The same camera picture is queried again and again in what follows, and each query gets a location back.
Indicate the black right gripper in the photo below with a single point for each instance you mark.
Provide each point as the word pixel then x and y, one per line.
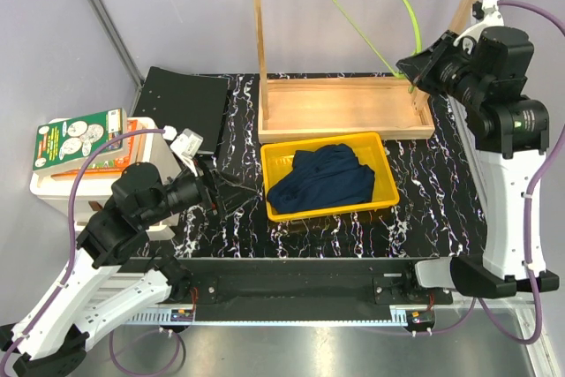
pixel 420 69

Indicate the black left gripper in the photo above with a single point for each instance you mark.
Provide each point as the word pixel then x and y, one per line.
pixel 229 199

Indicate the navy blue shorts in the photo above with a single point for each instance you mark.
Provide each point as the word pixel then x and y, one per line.
pixel 331 176

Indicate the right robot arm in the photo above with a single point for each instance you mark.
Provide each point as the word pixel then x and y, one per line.
pixel 511 133

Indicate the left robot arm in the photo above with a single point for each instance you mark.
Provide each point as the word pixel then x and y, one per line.
pixel 54 338

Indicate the yellow plastic tray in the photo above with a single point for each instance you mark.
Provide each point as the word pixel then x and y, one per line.
pixel 276 161

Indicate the black foam board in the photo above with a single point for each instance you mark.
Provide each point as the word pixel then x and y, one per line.
pixel 185 101

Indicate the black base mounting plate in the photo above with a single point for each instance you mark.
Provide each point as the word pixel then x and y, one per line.
pixel 268 292

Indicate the wooden clothes rack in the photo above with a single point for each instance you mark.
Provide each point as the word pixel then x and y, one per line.
pixel 295 109

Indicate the green printed cardboard box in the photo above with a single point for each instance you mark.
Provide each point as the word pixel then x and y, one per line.
pixel 62 146

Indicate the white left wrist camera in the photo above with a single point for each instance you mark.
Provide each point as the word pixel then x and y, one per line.
pixel 184 145

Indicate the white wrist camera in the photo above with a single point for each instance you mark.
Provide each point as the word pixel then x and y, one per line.
pixel 486 13
pixel 184 145

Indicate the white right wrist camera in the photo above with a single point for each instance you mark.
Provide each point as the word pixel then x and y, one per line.
pixel 486 13

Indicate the left aluminium frame post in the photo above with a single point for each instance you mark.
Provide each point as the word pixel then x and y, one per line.
pixel 116 40

